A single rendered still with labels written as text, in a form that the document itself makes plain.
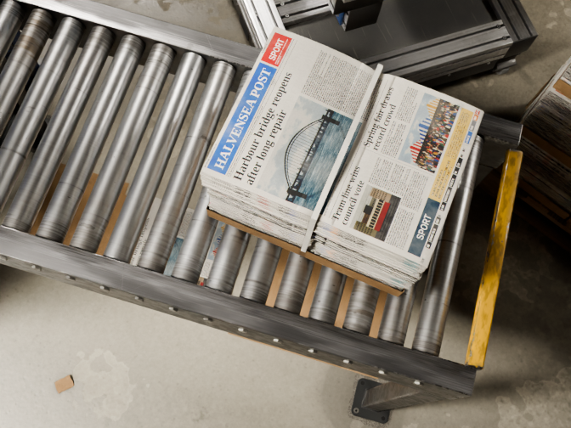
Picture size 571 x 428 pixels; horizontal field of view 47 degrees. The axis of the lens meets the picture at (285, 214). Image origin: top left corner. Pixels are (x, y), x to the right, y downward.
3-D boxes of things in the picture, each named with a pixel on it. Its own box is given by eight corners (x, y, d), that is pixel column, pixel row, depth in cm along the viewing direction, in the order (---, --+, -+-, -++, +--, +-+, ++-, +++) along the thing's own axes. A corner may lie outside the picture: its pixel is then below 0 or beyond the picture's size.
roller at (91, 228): (178, 55, 137) (177, 42, 133) (95, 264, 122) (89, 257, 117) (156, 48, 137) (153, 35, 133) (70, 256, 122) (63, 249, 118)
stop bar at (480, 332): (521, 155, 129) (525, 151, 127) (481, 372, 115) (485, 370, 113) (505, 150, 129) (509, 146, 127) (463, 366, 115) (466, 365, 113)
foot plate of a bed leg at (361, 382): (400, 383, 192) (401, 382, 191) (388, 432, 188) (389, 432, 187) (356, 369, 193) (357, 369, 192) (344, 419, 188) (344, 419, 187)
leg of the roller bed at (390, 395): (384, 393, 191) (456, 372, 127) (380, 413, 189) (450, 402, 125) (364, 387, 191) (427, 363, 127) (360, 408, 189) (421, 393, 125)
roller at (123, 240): (208, 64, 137) (207, 51, 132) (128, 274, 122) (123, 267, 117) (185, 58, 137) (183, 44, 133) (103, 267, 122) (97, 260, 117)
